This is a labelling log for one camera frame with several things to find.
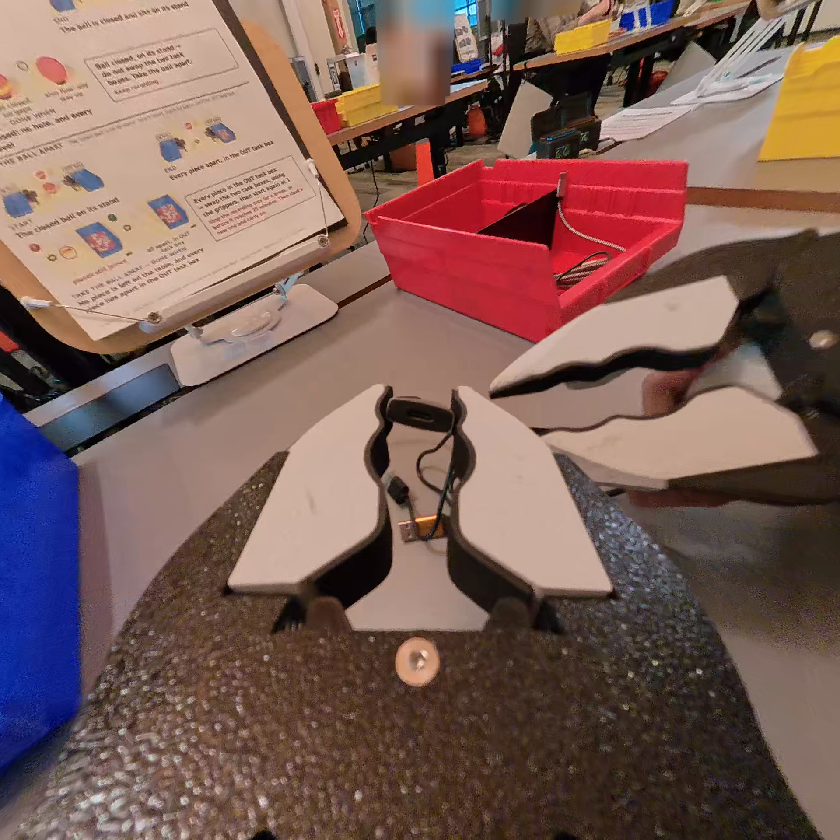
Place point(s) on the red plastic bin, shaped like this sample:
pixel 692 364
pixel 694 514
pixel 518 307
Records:
pixel 326 115
pixel 459 262

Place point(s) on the black electronic device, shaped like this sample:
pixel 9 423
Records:
pixel 564 131

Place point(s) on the instruction sheet on wooden stand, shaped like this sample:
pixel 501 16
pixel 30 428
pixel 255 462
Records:
pixel 338 197

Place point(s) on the grey usb hub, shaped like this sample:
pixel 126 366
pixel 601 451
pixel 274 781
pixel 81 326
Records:
pixel 403 415

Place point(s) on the white papers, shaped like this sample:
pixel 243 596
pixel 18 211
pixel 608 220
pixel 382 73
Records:
pixel 646 121

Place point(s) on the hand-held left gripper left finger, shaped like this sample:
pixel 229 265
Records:
pixel 315 512

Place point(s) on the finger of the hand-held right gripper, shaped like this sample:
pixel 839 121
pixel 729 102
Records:
pixel 722 433
pixel 643 321

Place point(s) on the metal stand base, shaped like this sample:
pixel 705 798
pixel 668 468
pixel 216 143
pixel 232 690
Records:
pixel 295 315

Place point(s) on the yellow plastic bin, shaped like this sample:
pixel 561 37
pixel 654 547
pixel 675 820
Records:
pixel 584 38
pixel 367 105
pixel 804 111

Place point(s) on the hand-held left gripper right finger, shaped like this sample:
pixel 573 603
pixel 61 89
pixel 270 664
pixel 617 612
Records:
pixel 525 512

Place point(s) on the blue plastic bin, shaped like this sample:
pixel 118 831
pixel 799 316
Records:
pixel 33 558
pixel 646 16

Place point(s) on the orange cone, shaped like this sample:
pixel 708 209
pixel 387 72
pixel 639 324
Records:
pixel 424 164

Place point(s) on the white document stand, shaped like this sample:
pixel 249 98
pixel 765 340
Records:
pixel 735 65

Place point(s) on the white panel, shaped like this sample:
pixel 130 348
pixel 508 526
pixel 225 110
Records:
pixel 518 121

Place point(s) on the printed instruction sheet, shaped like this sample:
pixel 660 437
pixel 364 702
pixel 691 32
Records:
pixel 131 164

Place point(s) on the black bin divider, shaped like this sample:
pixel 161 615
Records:
pixel 525 223

